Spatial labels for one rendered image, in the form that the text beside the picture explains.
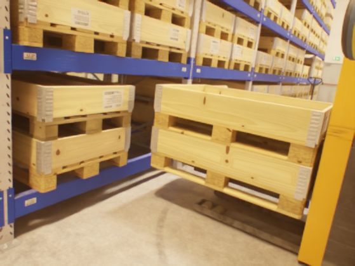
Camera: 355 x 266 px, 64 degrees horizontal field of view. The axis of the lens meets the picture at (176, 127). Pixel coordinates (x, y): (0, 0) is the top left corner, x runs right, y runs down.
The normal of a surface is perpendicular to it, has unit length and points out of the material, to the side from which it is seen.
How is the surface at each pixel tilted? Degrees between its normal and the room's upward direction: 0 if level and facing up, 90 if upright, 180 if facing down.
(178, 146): 90
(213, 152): 90
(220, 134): 90
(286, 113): 90
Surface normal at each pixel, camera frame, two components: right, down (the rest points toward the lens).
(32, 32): 0.83, 0.21
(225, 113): -0.55, 0.12
